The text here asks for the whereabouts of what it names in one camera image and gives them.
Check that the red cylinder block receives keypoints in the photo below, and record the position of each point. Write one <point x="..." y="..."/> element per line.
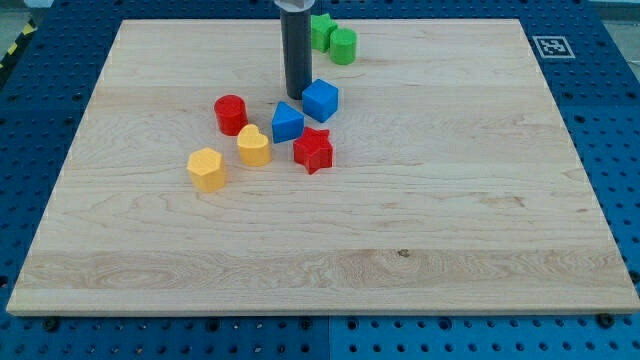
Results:
<point x="231" y="115"/>

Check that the green star block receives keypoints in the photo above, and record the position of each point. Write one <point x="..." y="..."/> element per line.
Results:
<point x="322" y="27"/>

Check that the white fiducial marker tag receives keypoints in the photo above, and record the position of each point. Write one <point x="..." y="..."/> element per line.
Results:
<point x="553" y="47"/>

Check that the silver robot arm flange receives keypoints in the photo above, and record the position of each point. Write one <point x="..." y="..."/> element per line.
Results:
<point x="295" y="5"/>

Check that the yellow heart block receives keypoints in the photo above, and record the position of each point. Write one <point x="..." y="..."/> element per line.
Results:
<point x="253" y="146"/>

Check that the green cylinder block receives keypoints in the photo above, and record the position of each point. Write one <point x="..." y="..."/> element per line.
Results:
<point x="343" y="46"/>

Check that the yellow hexagon block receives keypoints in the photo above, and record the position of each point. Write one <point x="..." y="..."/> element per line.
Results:
<point x="207" y="170"/>

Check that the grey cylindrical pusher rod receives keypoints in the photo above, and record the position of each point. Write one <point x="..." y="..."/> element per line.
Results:
<point x="296" y="43"/>

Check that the blue triangle block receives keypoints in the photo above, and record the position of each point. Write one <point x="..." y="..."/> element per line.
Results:
<point x="287" y="123"/>

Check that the light wooden board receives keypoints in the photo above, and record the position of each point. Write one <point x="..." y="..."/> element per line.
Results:
<point x="455" y="187"/>

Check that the blue cube block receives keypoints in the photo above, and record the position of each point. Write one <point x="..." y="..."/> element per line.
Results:
<point x="320" y="100"/>

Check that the red star block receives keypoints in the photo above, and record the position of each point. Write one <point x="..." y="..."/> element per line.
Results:
<point x="313" y="150"/>

